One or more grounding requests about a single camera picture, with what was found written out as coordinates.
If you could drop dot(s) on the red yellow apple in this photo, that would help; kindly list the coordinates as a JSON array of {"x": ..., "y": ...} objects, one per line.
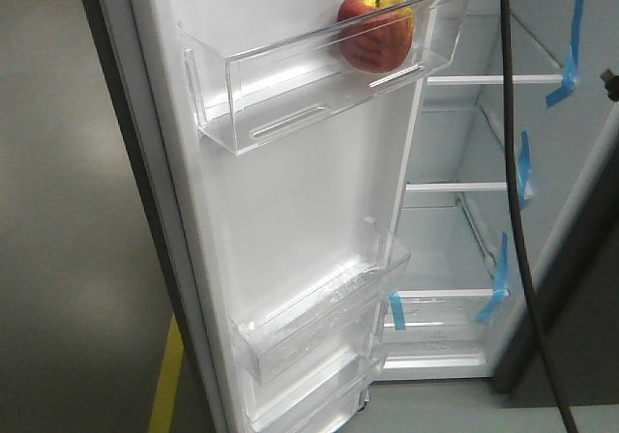
[{"x": 378, "y": 44}]

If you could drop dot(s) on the fridge door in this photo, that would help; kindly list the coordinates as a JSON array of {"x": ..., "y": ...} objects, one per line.
[{"x": 238, "y": 235}]

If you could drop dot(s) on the dark grey side-by-side fridge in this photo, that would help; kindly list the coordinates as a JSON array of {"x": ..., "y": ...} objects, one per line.
[{"x": 460, "y": 312}]

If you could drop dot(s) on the clear upper door bin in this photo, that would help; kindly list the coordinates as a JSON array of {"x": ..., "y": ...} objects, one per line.
[{"x": 249, "y": 99}]

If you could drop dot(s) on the clear door bin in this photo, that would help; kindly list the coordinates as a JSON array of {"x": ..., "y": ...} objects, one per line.
[
  {"x": 249, "y": 99},
  {"x": 363, "y": 277},
  {"x": 320, "y": 399}
]

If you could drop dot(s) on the clear middle door bin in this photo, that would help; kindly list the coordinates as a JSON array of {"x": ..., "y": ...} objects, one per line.
[{"x": 363, "y": 277}]

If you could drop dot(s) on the clear lower door bin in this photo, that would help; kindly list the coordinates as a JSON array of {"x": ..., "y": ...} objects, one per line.
[{"x": 320, "y": 399}]

